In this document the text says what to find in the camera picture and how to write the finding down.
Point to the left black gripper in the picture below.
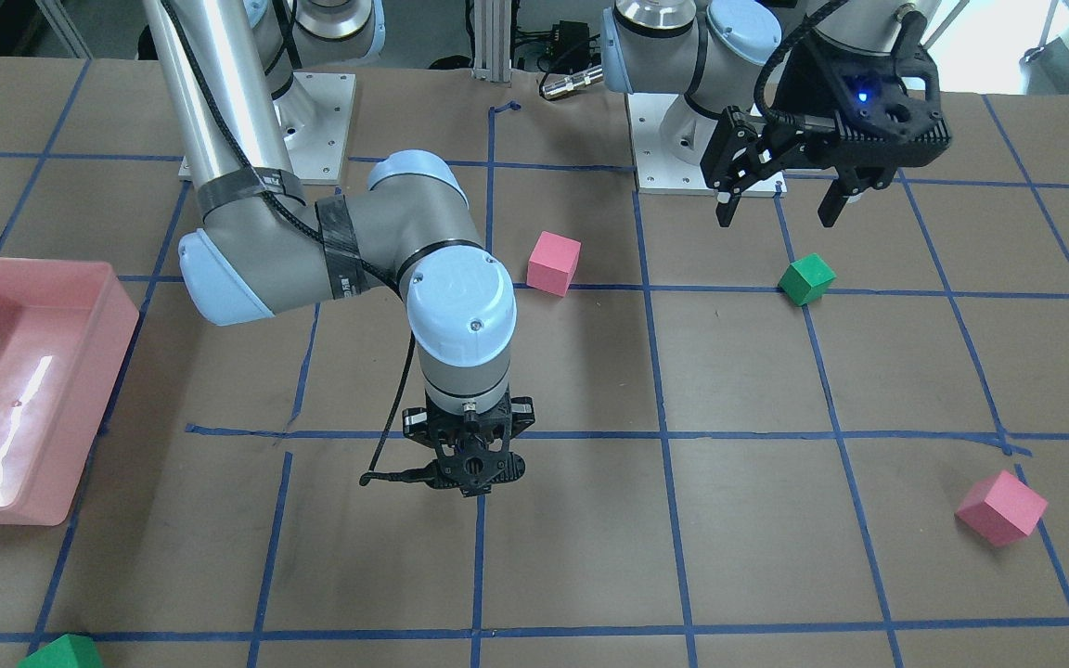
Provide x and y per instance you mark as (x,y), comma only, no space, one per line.
(811,85)

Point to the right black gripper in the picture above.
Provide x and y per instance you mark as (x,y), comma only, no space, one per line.
(416,424)

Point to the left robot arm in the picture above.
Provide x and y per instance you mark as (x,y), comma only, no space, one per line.
(766,86)

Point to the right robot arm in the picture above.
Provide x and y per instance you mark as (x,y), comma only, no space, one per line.
(235,70)

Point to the green cube far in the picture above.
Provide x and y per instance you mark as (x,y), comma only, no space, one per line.
(806,279)

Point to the pink cube centre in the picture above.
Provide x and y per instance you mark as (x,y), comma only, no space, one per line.
(553,263)

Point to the pink cube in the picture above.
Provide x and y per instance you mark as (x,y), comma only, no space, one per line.
(1002,509)
(553,263)

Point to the pink cube far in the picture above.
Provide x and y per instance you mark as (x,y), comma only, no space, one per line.
(1002,509)

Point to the green cube near bin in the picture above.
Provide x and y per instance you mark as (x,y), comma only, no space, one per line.
(68,651)

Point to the pink plastic bin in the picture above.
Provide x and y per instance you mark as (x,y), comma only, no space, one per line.
(65,327)

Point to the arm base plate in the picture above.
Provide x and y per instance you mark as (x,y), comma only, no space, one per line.
(308,136)
(668,140)

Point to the aluminium frame post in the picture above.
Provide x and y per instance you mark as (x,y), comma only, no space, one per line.
(492,25)

